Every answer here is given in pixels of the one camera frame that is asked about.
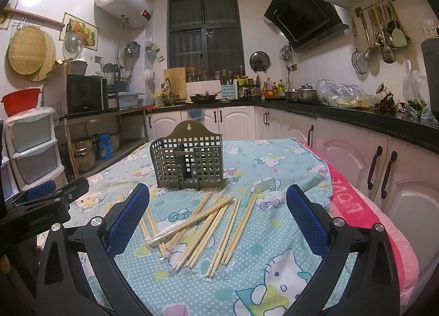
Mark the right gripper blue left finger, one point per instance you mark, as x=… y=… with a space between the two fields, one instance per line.
x=62 y=287

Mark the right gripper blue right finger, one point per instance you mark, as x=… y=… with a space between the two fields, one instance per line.
x=373 y=286

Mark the dark kitchen window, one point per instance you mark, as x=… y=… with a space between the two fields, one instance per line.
x=204 y=36

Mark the white plastic drawer unit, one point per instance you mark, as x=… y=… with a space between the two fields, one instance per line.
x=33 y=148

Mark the stacked steel pots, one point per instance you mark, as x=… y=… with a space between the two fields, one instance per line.
x=84 y=154

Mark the blue canister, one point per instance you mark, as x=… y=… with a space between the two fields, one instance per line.
x=104 y=147

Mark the red plastic basin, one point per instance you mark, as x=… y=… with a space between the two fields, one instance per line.
x=21 y=100

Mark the black microwave oven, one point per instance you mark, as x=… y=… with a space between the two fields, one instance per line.
x=73 y=94

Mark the hello kitty table cloth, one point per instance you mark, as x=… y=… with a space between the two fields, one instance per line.
x=272 y=262

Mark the green plastic utensil basket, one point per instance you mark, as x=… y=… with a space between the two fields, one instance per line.
x=190 y=157

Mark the round bamboo tray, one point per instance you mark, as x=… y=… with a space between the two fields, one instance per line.
x=27 y=50

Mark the wooden cutting board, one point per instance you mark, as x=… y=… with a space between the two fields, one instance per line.
x=177 y=78

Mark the black wok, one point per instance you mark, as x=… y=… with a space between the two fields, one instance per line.
x=204 y=98

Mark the clear plastic bag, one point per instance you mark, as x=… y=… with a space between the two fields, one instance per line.
x=341 y=95

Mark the steel pot on counter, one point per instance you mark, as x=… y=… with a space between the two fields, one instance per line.
x=308 y=95

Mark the blue knife block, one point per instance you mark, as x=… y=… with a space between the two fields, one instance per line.
x=229 y=92

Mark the white water heater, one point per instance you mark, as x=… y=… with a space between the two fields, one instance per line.
x=136 y=12

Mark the hanging strainer ladle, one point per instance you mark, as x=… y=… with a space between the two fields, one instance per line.
x=358 y=60

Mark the green hanging spatula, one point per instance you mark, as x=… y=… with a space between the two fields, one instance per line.
x=397 y=34

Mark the hanging pot lid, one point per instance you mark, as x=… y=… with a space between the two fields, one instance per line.
x=259 y=61

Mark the black range hood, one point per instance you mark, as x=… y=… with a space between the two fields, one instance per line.
x=305 y=23

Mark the glass lid on wall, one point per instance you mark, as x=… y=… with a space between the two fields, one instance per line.
x=72 y=45

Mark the fruit picture frame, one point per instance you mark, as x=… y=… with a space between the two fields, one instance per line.
x=88 y=32

